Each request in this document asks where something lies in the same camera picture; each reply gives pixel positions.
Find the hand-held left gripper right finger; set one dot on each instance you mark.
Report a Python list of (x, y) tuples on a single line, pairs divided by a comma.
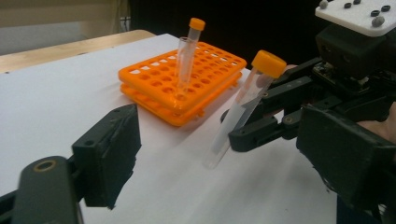
[(345, 155)]

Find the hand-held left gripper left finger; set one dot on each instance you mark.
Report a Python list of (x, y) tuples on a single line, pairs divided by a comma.
[(106, 155)]

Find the orange-capped clear test tube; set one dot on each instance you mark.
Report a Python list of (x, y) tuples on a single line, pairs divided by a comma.
[(197, 24), (269, 63)]

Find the orange plastic test tube rack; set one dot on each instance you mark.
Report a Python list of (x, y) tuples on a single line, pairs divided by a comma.
[(155, 81)]

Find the white table cover sheet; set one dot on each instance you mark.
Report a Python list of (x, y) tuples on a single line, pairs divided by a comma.
[(62, 93)]

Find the black curtain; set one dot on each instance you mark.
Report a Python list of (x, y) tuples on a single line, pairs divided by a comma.
[(233, 25)]

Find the beige furniture frame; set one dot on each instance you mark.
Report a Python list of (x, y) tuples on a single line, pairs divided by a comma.
[(46, 15)]

